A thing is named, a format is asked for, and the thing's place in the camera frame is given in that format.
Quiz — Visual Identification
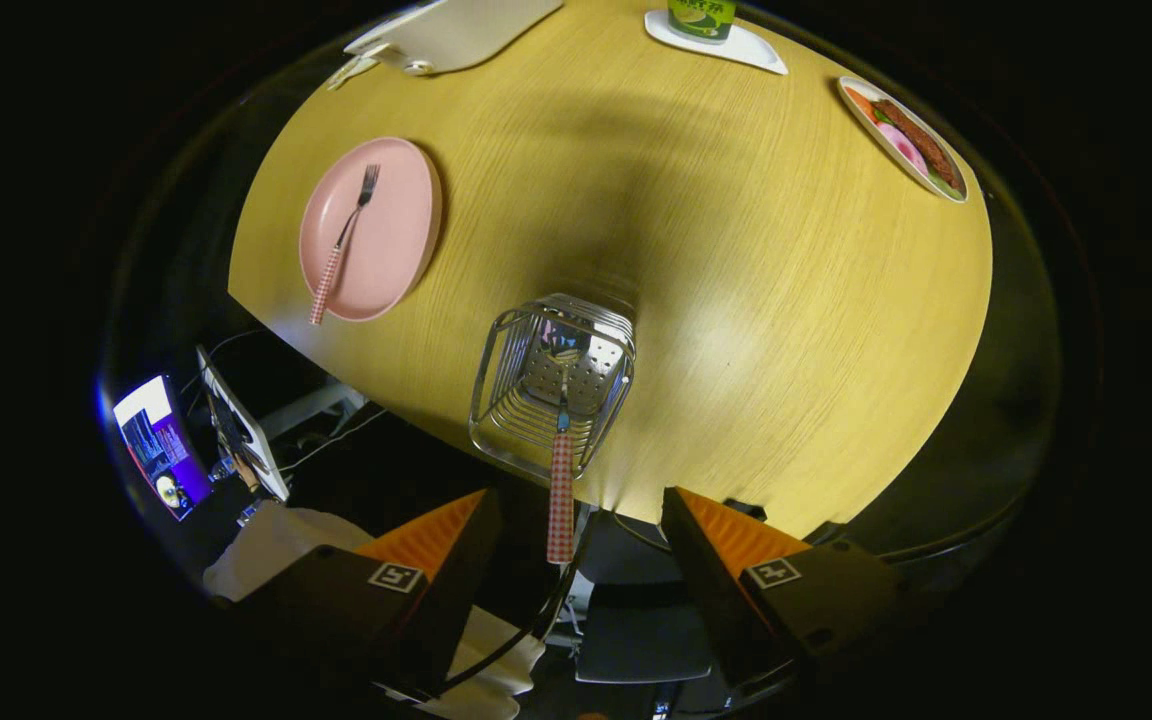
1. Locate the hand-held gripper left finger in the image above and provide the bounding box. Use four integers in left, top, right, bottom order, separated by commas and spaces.
211, 488, 504, 701

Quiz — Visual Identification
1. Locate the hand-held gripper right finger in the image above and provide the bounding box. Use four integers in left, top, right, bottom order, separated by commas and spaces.
661, 487, 907, 691

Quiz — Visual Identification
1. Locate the fork with red checked handle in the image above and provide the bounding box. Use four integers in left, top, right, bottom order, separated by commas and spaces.
309, 164, 381, 327

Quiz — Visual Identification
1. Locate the dark grey chair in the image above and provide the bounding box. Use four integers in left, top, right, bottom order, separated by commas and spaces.
576, 510, 717, 686

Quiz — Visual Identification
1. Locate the white cloth bag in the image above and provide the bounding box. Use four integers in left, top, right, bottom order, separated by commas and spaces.
203, 500, 547, 720

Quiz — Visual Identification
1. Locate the white framed monitor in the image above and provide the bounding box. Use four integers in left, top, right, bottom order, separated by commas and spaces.
196, 345, 292, 503

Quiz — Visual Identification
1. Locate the pink plate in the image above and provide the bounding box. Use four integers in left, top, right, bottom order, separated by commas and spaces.
298, 137, 444, 323

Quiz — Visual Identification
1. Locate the white plate with food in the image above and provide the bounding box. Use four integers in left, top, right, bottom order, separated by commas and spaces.
836, 76, 970, 204

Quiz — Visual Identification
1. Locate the white divided dish with beans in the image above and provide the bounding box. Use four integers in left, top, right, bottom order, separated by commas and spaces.
326, 55, 377, 93

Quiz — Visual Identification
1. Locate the white coaster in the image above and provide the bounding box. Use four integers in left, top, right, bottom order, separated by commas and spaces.
644, 10, 789, 76

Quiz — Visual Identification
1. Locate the white serving board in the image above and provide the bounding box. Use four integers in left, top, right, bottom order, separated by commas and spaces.
344, 0, 565, 77

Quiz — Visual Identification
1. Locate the green label drink bottle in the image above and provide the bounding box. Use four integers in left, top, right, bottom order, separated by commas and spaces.
667, 0, 737, 44

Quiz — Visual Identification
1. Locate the black cable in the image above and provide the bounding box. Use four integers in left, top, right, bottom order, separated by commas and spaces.
436, 540, 597, 696

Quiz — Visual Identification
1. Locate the utensil with red checked handle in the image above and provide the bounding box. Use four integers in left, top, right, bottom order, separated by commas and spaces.
546, 330, 577, 565

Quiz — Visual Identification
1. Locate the white metal frame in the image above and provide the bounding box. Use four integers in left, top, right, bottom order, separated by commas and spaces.
258, 378, 369, 441

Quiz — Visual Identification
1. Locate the metal wire cutlery basket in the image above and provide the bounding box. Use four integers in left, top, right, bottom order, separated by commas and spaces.
468, 293, 637, 484

